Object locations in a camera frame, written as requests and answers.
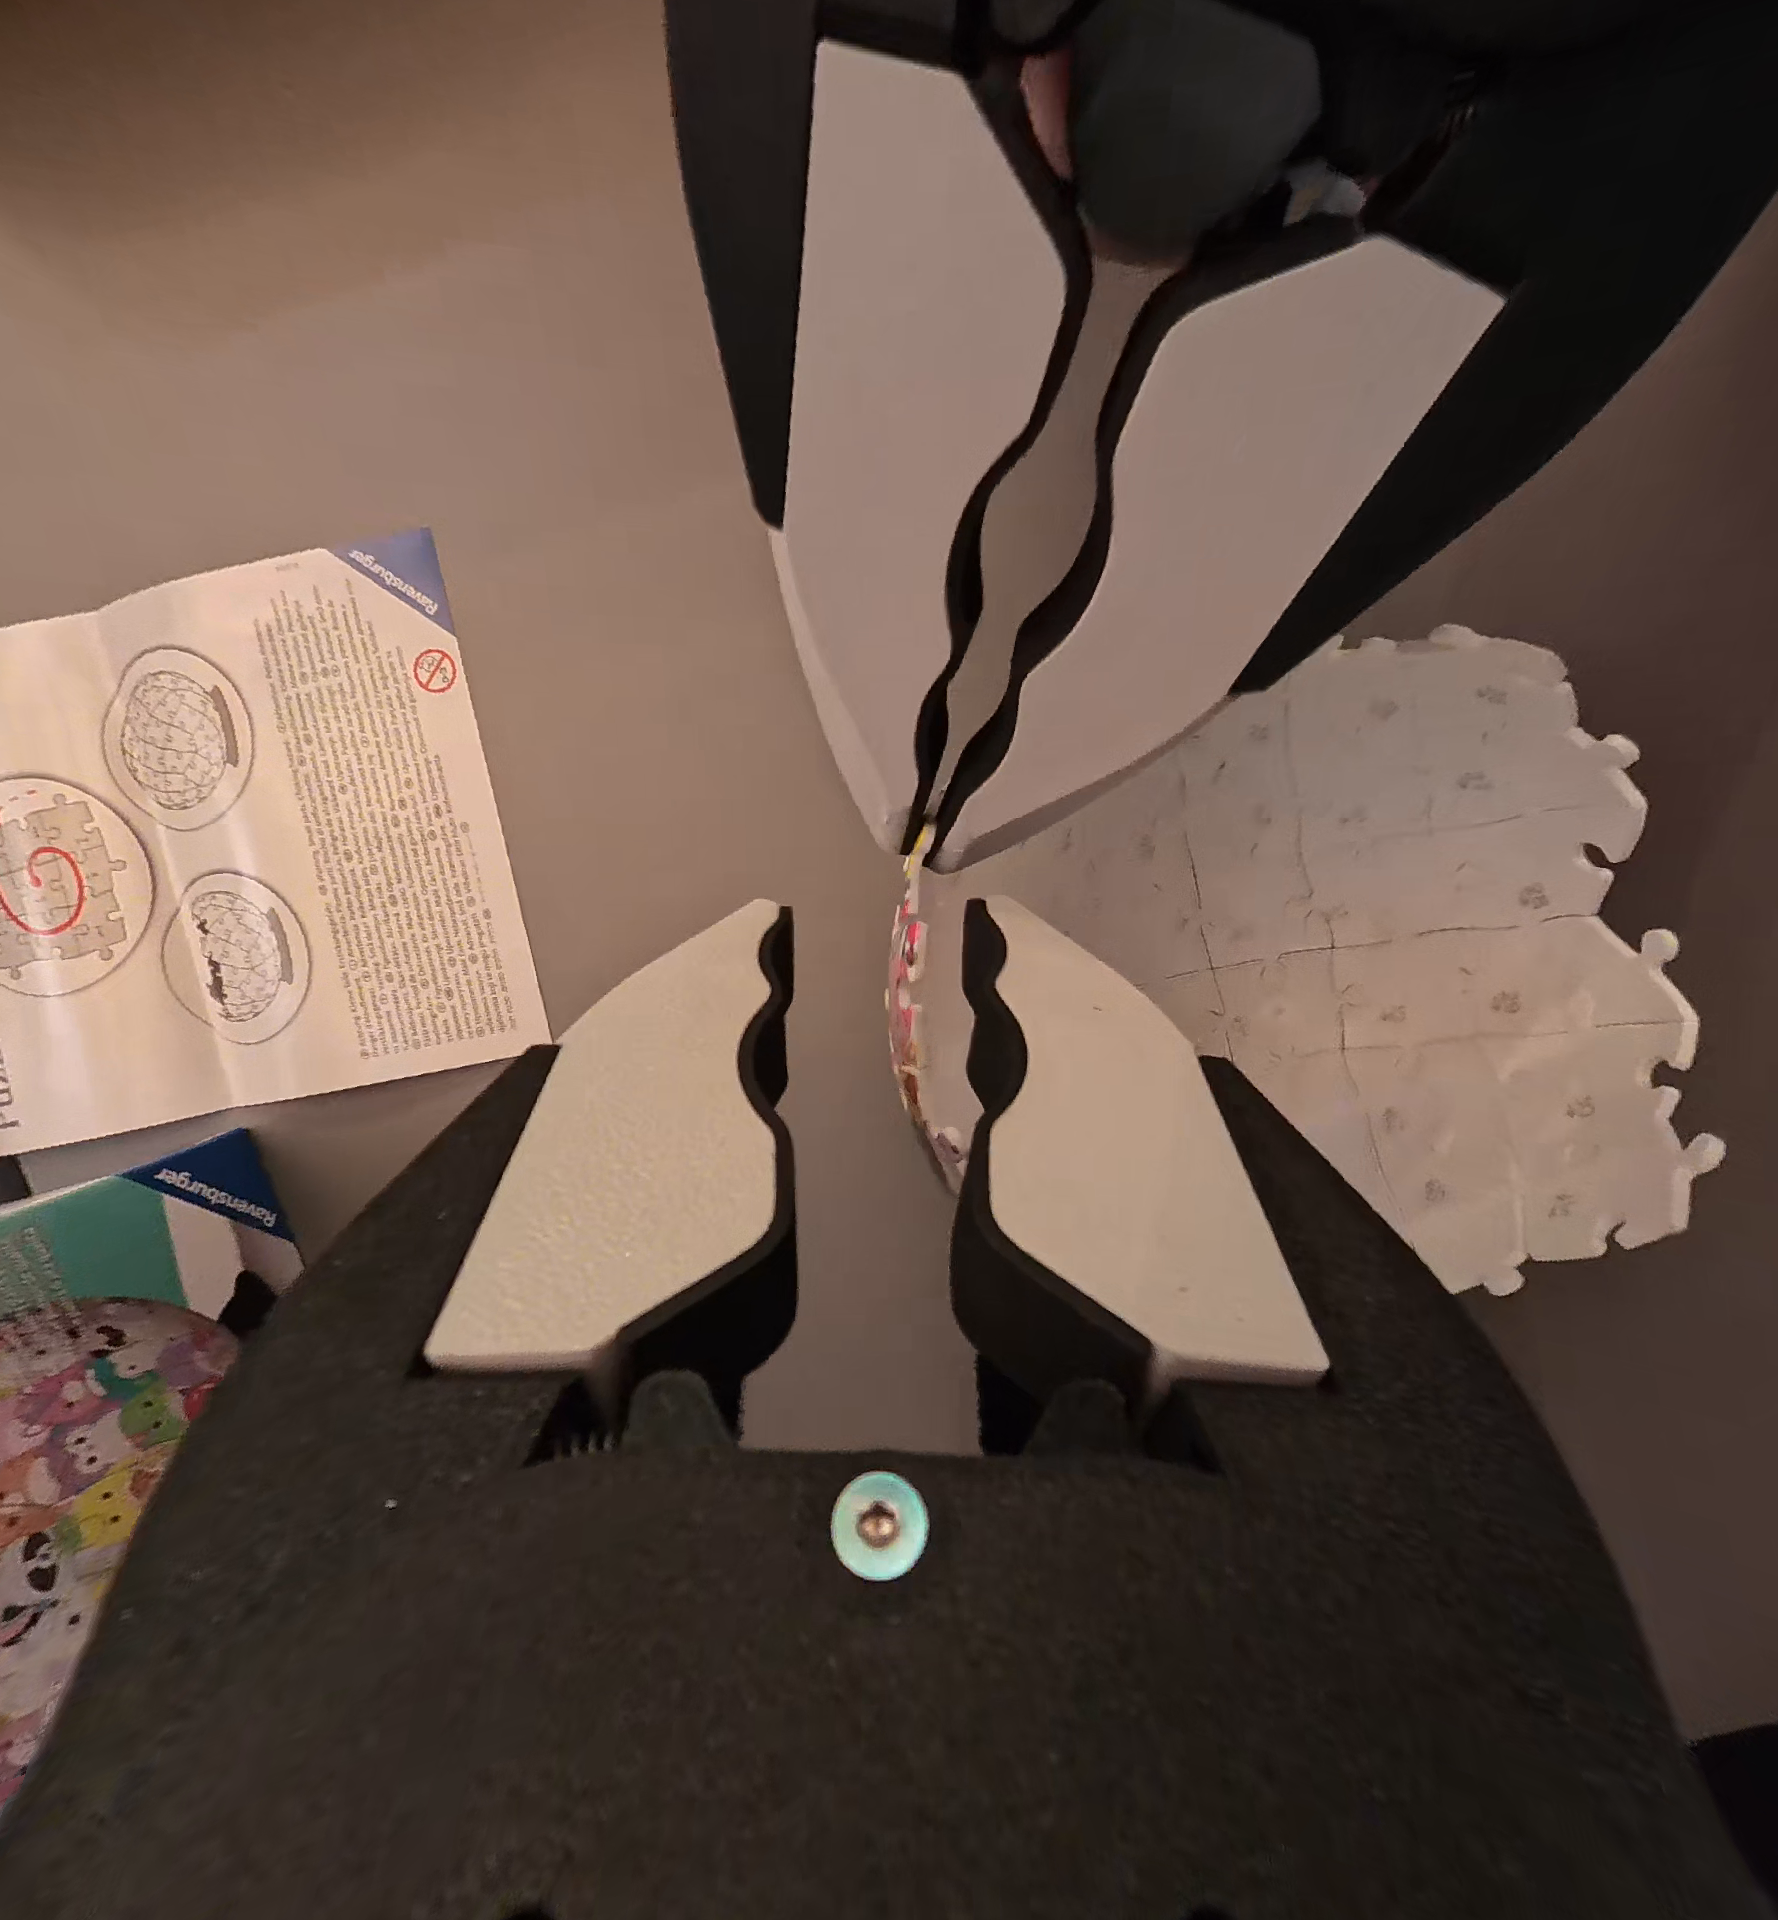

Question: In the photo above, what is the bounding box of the partly built puzzle ball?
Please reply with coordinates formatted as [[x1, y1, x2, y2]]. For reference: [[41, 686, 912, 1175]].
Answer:
[[886, 622, 1726, 1295]]

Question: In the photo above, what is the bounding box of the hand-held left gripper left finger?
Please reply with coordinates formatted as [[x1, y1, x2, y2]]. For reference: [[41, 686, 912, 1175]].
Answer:
[[421, 899, 802, 1449]]

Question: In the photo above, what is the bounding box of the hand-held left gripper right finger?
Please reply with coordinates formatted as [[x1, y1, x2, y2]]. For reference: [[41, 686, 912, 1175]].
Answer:
[[952, 896, 1334, 1449]]

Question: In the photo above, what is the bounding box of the white instruction leaflet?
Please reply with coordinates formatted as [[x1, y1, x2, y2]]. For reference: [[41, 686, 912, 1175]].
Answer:
[[0, 528, 554, 1172]]

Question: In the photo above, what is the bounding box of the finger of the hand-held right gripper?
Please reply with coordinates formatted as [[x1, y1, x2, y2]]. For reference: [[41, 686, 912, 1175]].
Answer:
[[769, 35, 1098, 854], [931, 223, 1510, 876]]

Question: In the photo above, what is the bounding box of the colourful puzzle box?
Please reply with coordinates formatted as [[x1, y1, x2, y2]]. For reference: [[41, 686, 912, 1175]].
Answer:
[[0, 1127, 304, 1920]]

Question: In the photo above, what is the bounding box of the person's right hand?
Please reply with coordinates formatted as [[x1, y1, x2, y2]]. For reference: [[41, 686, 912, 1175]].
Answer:
[[1020, 48, 1084, 182]]

